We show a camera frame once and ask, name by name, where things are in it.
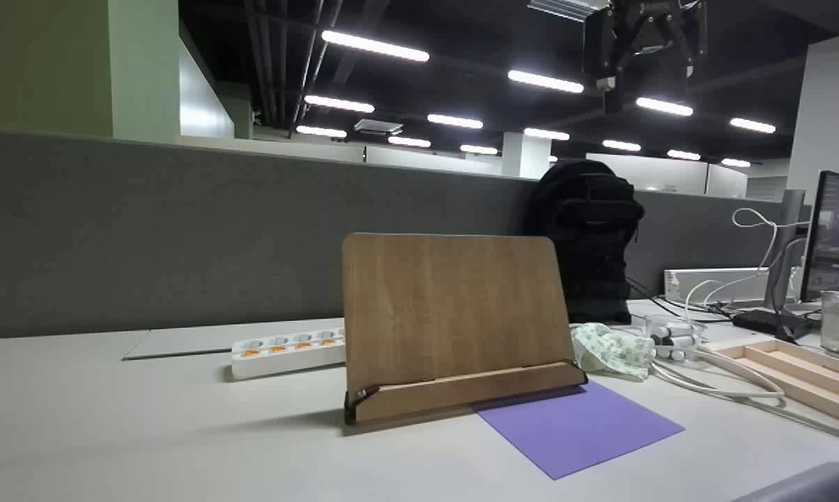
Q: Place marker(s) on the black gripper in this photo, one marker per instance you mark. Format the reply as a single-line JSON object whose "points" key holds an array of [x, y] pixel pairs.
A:
{"points": [[645, 33]]}

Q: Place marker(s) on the clear plastic bag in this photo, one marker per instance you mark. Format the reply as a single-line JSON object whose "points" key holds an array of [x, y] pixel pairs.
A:
{"points": [[612, 349]]}

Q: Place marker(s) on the computer monitor with stand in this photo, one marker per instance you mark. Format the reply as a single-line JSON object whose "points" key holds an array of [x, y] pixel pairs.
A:
{"points": [[836, 233]]}

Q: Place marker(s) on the wooden book stand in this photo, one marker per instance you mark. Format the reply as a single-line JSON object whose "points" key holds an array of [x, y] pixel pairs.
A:
{"points": [[446, 309]]}

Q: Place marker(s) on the fluorescent ceiling light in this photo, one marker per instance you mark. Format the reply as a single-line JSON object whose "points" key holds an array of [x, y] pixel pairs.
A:
{"points": [[322, 133], [665, 107], [339, 104], [754, 123], [375, 47], [410, 140], [545, 83], [454, 122]]}

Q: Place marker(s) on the ceiling air vent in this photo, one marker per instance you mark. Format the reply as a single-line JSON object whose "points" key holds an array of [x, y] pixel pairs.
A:
{"points": [[566, 8]]}

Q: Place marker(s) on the white rectangular box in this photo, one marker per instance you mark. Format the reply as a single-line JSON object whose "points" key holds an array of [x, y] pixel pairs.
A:
{"points": [[715, 282]]}

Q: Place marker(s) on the purple paper sheet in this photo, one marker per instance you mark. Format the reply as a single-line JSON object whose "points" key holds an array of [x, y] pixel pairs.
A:
{"points": [[574, 431]]}

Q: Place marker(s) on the white power strip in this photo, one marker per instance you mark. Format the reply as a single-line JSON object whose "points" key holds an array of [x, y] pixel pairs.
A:
{"points": [[287, 353]]}

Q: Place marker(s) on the gray partition panel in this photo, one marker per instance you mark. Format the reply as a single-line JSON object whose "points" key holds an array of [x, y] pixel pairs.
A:
{"points": [[156, 233]]}

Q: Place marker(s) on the light wooden frame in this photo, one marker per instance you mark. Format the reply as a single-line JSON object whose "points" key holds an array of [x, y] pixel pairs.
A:
{"points": [[798, 372]]}

